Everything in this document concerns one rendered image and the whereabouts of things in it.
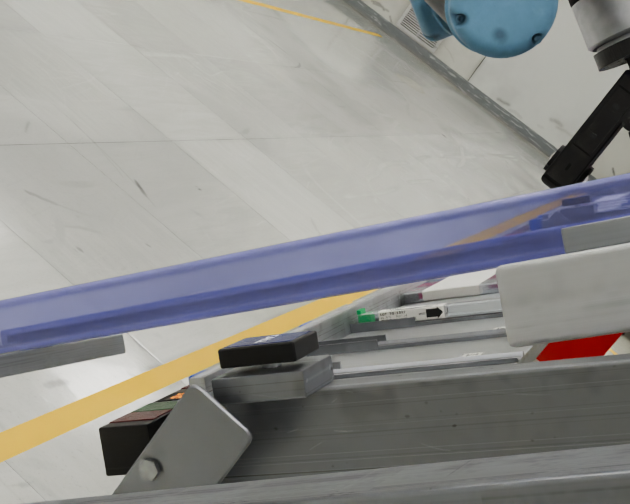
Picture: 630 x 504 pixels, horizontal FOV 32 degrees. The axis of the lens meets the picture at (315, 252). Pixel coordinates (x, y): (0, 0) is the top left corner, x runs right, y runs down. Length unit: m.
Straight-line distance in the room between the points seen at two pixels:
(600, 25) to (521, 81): 8.67
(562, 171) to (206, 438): 0.41
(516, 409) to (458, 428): 0.04
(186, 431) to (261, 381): 0.05
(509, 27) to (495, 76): 8.86
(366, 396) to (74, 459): 1.31
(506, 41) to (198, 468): 0.35
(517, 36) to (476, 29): 0.03
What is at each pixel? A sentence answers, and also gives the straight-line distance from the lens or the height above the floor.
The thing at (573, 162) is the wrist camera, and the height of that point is 0.96.
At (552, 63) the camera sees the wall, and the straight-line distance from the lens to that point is 9.55.
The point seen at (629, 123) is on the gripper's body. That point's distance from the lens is 0.91.
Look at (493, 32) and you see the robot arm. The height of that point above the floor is 1.01.
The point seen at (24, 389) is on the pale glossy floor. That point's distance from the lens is 2.03.
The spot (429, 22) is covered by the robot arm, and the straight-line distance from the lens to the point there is 0.91.
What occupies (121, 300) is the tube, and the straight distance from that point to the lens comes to 0.22.
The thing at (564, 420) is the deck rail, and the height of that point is 0.87.
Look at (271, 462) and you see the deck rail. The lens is 0.70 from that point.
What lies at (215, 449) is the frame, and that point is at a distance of 0.66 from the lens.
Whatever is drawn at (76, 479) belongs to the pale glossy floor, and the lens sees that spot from 1.90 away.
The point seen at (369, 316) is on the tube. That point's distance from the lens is 0.99.
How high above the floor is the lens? 1.05
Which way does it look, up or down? 17 degrees down
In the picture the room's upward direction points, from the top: 36 degrees clockwise
